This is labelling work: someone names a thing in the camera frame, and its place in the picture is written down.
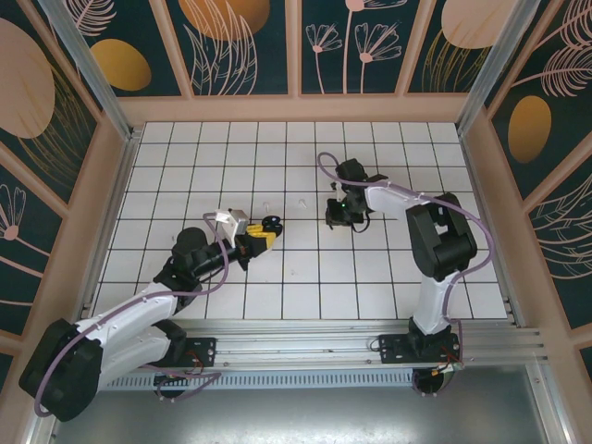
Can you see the black earbud charging case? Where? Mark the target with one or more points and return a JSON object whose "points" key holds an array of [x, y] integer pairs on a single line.
{"points": [[273, 225]]}

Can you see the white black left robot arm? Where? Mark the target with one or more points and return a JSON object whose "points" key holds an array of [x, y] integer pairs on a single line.
{"points": [[134, 314]]}

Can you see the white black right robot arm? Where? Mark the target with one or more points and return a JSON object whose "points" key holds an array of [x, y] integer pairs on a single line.
{"points": [[439, 240]]}

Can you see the grey metal sheet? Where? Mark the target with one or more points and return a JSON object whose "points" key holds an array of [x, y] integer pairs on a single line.
{"points": [[300, 416]]}

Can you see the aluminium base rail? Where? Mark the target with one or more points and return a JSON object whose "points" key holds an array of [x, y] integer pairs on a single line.
{"points": [[300, 344]]}

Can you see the aluminium corner post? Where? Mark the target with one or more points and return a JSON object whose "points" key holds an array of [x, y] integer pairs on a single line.
{"points": [[90, 69], [492, 69]]}

